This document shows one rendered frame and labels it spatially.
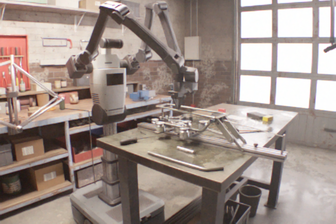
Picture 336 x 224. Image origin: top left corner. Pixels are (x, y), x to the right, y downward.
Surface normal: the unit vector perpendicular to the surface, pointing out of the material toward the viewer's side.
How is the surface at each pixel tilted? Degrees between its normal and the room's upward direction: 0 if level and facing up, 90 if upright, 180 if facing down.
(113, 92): 90
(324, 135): 90
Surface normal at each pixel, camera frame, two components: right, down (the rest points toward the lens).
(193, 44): -0.64, 0.11
